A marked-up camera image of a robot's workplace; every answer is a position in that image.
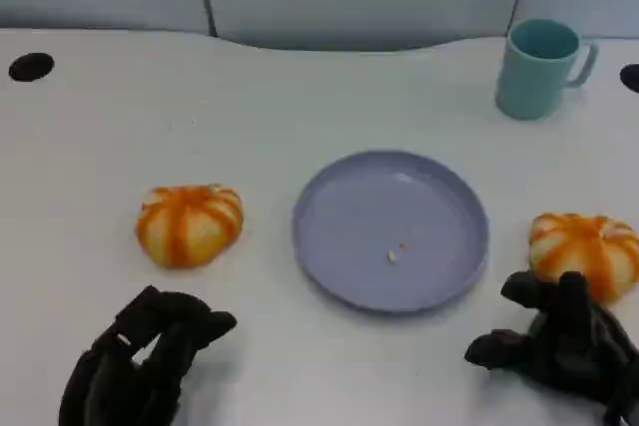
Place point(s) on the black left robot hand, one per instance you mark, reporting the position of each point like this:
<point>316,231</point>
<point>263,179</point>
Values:
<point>125,371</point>

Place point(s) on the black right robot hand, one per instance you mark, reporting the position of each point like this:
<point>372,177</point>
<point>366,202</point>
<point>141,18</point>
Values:
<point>569,341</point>

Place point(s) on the orange and white bread roll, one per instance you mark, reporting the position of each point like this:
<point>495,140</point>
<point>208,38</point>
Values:
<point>189,226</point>
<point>589,254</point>

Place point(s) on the bread crumb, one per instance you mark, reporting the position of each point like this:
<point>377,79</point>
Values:
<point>393,257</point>

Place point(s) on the lilac plate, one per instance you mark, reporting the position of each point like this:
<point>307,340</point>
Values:
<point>390,231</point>

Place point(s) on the pale green mug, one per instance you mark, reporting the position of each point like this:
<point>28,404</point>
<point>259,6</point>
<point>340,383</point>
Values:
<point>536,72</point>

